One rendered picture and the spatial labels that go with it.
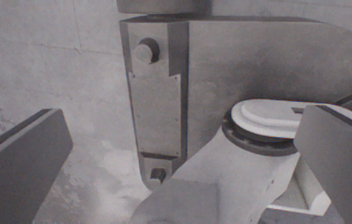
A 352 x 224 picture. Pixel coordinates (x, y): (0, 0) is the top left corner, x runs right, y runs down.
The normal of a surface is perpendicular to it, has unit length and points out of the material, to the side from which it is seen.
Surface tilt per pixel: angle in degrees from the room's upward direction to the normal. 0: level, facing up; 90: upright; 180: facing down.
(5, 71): 0
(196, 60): 0
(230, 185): 90
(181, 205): 115
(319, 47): 0
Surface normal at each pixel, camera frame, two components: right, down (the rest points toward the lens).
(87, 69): -0.19, 0.49
